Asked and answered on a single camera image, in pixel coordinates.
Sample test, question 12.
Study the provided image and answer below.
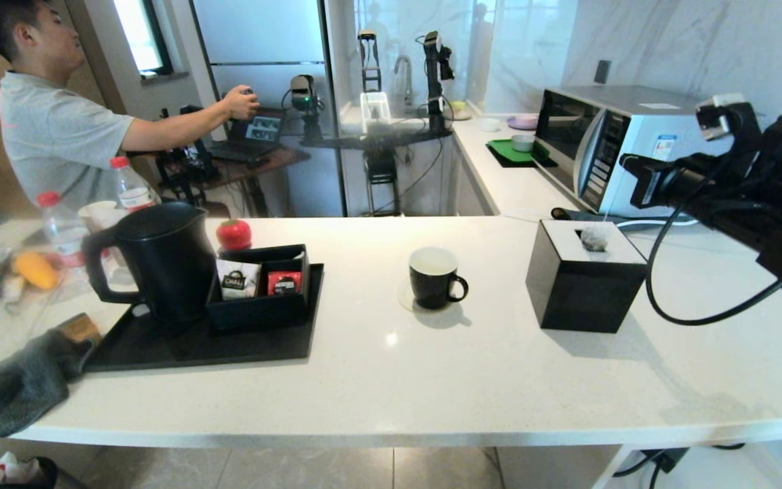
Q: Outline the black power supply cable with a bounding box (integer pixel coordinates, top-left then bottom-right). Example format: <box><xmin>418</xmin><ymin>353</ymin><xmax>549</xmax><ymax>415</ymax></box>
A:
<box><xmin>612</xmin><ymin>443</ymin><xmax>748</xmax><ymax>489</ymax></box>

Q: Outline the white power cable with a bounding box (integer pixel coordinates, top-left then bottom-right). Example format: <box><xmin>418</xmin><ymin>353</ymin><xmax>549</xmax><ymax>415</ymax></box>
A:
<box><xmin>615</xmin><ymin>214</ymin><xmax>701</xmax><ymax>230</ymax></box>

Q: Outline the silver refrigerator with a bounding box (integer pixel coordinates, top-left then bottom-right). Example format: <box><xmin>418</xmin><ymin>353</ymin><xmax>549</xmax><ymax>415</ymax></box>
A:
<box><xmin>187</xmin><ymin>0</ymin><xmax>348</xmax><ymax>217</ymax></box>

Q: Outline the clear packet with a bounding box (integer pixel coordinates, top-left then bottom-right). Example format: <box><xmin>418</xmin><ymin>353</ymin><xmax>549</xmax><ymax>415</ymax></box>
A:
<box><xmin>580</xmin><ymin>226</ymin><xmax>610</xmax><ymax>253</ymax></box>

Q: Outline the red drink packet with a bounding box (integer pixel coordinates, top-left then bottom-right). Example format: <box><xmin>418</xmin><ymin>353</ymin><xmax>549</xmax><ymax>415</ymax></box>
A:
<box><xmin>267</xmin><ymin>270</ymin><xmax>301</xmax><ymax>296</ymax></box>

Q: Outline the black organizer box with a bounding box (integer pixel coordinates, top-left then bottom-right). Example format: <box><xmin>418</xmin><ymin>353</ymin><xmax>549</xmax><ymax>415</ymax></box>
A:
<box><xmin>204</xmin><ymin>244</ymin><xmax>310</xmax><ymax>332</ymax></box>

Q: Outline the small wooden block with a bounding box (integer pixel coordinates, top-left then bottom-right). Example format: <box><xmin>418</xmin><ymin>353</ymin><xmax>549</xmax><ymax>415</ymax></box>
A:
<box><xmin>54</xmin><ymin>312</ymin><xmax>101</xmax><ymax>347</ymax></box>

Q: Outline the black jointed arm white joint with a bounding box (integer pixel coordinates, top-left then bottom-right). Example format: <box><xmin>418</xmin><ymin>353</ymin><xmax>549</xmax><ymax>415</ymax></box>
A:
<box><xmin>422</xmin><ymin>31</ymin><xmax>456</xmax><ymax>133</ymax></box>

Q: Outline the chrome faucet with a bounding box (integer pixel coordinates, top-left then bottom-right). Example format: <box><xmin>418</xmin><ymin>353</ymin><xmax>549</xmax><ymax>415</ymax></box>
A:
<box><xmin>394</xmin><ymin>54</ymin><xmax>413</xmax><ymax>106</ymax></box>

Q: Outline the black electric kettle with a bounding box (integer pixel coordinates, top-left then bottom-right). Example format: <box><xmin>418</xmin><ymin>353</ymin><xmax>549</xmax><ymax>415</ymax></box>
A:
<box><xmin>81</xmin><ymin>202</ymin><xmax>217</xmax><ymax>323</ymax></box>

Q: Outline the black framed window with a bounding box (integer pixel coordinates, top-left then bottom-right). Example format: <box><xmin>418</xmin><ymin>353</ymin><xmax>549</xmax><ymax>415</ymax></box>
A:
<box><xmin>111</xmin><ymin>0</ymin><xmax>174</xmax><ymax>77</ymax></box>

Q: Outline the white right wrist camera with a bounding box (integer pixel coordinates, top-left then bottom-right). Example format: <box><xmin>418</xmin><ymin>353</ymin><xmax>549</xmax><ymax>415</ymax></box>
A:
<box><xmin>695</xmin><ymin>94</ymin><xmax>748</xmax><ymax>141</ymax></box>

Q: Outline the red tomato shaped container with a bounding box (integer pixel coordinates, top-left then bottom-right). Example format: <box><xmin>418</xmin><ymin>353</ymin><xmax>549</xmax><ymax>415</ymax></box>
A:
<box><xmin>216</xmin><ymin>217</ymin><xmax>253</xmax><ymax>252</ymax></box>

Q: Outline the white plastic basket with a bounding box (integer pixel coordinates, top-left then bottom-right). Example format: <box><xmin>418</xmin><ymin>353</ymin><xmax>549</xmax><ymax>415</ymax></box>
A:
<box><xmin>360</xmin><ymin>92</ymin><xmax>392</xmax><ymax>134</ymax></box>

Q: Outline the black tissue box white top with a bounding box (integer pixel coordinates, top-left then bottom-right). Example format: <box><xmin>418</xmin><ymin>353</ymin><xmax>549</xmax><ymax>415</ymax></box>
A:
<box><xmin>525</xmin><ymin>219</ymin><xmax>648</xmax><ymax>334</ymax></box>

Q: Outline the silver microwave oven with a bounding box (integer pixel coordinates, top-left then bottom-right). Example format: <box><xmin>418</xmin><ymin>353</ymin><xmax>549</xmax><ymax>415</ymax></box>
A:
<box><xmin>534</xmin><ymin>85</ymin><xmax>766</xmax><ymax>218</ymax></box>

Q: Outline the black jointed control arm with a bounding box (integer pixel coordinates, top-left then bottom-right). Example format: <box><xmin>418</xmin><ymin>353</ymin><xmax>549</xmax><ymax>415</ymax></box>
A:
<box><xmin>155</xmin><ymin>104</ymin><xmax>222</xmax><ymax>204</ymax></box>

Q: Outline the black mug white inside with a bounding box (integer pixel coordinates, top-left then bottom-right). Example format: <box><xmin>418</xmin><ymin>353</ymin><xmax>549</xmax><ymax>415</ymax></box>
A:
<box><xmin>409</xmin><ymin>246</ymin><xmax>470</xmax><ymax>310</ymax></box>

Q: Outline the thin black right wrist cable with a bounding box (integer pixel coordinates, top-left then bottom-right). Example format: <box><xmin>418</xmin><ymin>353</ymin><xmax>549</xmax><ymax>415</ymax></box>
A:
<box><xmin>645</xmin><ymin>173</ymin><xmax>782</xmax><ymax>327</ymax></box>

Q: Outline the black serving tray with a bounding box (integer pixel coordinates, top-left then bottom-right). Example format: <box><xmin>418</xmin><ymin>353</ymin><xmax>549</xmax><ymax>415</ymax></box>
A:
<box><xmin>82</xmin><ymin>264</ymin><xmax>324</xmax><ymax>373</ymax></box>

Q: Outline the black laptop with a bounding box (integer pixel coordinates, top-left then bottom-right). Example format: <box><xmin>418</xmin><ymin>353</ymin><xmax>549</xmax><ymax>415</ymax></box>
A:
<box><xmin>211</xmin><ymin>105</ymin><xmax>288</xmax><ymax>162</ymax></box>

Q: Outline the white tea bag packet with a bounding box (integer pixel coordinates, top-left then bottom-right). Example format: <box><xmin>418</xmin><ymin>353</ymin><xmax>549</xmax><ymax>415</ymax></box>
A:
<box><xmin>217</xmin><ymin>259</ymin><xmax>261</xmax><ymax>301</ymax></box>

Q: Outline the grey cloth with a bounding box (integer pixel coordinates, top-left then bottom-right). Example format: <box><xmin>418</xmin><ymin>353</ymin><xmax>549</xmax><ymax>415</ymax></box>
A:
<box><xmin>0</xmin><ymin>329</ymin><xmax>93</xmax><ymax>439</ymax></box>

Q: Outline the green tray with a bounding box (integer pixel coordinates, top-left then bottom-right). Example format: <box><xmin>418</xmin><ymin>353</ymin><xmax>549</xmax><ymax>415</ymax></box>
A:
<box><xmin>485</xmin><ymin>138</ymin><xmax>559</xmax><ymax>168</ymax></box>

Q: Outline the clear red-capped water bottle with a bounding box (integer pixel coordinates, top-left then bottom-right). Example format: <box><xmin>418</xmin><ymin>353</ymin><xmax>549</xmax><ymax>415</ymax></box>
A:
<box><xmin>109</xmin><ymin>156</ymin><xmax>160</xmax><ymax>213</ymax></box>
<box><xmin>36</xmin><ymin>192</ymin><xmax>90</xmax><ymax>269</ymax></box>

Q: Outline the orange corn cob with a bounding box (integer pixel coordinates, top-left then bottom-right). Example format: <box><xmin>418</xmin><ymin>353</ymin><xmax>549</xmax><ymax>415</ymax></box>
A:
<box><xmin>11</xmin><ymin>250</ymin><xmax>59</xmax><ymax>289</ymax></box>

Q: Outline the black platform stand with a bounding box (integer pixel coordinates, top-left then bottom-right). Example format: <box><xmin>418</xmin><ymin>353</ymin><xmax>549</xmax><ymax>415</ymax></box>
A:
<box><xmin>299</xmin><ymin>126</ymin><xmax>454</xmax><ymax>218</ymax></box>

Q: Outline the black camera on stand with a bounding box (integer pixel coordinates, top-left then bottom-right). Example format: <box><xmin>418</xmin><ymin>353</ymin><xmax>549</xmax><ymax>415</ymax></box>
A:
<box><xmin>289</xmin><ymin>73</ymin><xmax>325</xmax><ymax>143</ymax></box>

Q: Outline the round translucent coaster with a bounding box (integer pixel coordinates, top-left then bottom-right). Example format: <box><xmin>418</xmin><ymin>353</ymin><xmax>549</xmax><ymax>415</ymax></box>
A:
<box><xmin>397</xmin><ymin>278</ymin><xmax>463</xmax><ymax>314</ymax></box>

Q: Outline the man in grey shirt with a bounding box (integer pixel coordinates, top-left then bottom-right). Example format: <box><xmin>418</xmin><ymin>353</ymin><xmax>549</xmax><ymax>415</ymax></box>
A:
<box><xmin>0</xmin><ymin>0</ymin><xmax>261</xmax><ymax>213</ymax></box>

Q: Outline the black waste bin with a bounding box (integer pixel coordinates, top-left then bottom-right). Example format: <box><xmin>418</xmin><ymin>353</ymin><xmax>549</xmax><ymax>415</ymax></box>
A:
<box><xmin>0</xmin><ymin>452</ymin><xmax>59</xmax><ymax>489</ymax></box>

